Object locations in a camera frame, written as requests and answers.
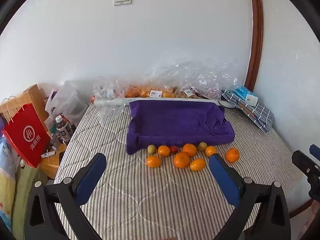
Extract brown wooden door frame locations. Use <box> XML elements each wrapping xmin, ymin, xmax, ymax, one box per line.
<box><xmin>244</xmin><ymin>0</ymin><xmax>264</xmax><ymax>92</ymax></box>

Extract long white board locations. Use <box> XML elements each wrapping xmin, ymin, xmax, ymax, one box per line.
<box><xmin>94</xmin><ymin>97</ymin><xmax>222</xmax><ymax>107</ymax></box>

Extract wooden chair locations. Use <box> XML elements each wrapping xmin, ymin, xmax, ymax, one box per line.
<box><xmin>0</xmin><ymin>84</ymin><xmax>49</xmax><ymax>130</ymax></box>

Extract colourful printed blanket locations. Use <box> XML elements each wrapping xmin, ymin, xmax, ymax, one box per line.
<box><xmin>0</xmin><ymin>120</ymin><xmax>17</xmax><ymax>232</ymax></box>

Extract striped grey quilt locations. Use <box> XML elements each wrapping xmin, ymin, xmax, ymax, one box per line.
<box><xmin>54</xmin><ymin>100</ymin><xmax>304</xmax><ymax>240</ymax></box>

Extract white plastic bag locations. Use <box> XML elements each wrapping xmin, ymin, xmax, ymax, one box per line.
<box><xmin>45</xmin><ymin>80</ymin><xmax>84</xmax><ymax>124</ymax></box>

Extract large crumpled clear plastic bag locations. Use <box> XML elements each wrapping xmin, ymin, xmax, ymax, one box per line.
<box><xmin>144</xmin><ymin>57</ymin><xmax>239</xmax><ymax>98</ymax></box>

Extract dark label drink bottle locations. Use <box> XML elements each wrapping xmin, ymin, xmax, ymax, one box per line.
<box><xmin>55</xmin><ymin>115</ymin><xmax>73</xmax><ymax>146</ymax></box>

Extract red paper bag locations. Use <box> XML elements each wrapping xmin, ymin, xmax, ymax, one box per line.
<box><xmin>2</xmin><ymin>96</ymin><xmax>51</xmax><ymax>168</ymax></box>

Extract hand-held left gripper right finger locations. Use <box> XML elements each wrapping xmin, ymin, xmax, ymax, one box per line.
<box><xmin>209</xmin><ymin>153</ymin><xmax>292</xmax><ymax>240</ymax></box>

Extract small crumpled clear plastic bag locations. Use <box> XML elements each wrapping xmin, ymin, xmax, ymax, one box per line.
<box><xmin>93</xmin><ymin>79</ymin><xmax>126</xmax><ymax>125</ymax></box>

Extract light green cloth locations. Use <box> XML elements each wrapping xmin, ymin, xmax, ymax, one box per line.
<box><xmin>12</xmin><ymin>159</ymin><xmax>49</xmax><ymax>240</ymax></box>

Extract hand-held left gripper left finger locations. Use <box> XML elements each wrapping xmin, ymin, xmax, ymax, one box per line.
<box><xmin>24</xmin><ymin>152</ymin><xmax>108</xmax><ymax>240</ymax></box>

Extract blue white tissue pack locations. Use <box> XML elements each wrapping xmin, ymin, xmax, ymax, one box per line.
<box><xmin>234</xmin><ymin>86</ymin><xmax>258</xmax><ymax>107</ymax></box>

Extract bag of oranges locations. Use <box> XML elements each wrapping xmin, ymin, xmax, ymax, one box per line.
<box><xmin>124</xmin><ymin>85</ymin><xmax>176</xmax><ymax>98</ymax></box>

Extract oblong orange mandarin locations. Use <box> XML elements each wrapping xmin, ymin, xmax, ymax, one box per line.
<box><xmin>189</xmin><ymin>158</ymin><xmax>206</xmax><ymax>171</ymax></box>

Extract blue checkered cloth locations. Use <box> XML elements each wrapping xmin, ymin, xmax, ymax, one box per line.
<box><xmin>221</xmin><ymin>88</ymin><xmax>275</xmax><ymax>133</ymax></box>

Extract black cable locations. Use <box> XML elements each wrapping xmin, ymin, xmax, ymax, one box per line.
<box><xmin>218</xmin><ymin>100</ymin><xmax>237</xmax><ymax>110</ymax></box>

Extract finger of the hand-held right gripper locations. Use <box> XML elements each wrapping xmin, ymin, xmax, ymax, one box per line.
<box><xmin>292</xmin><ymin>150</ymin><xmax>320</xmax><ymax>202</ymax></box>
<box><xmin>309</xmin><ymin>144</ymin><xmax>320</xmax><ymax>158</ymax></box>

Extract bag of brown fruit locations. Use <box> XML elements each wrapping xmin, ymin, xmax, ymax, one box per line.
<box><xmin>175</xmin><ymin>87</ymin><xmax>198</xmax><ymax>99</ymax></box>

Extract purple towel covered tray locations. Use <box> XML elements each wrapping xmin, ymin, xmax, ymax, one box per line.
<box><xmin>126</xmin><ymin>99</ymin><xmax>236</xmax><ymax>155</ymax></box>

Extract orange wooden side table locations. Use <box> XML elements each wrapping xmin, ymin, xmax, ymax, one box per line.
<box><xmin>39</xmin><ymin>144</ymin><xmax>67</xmax><ymax>179</ymax></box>

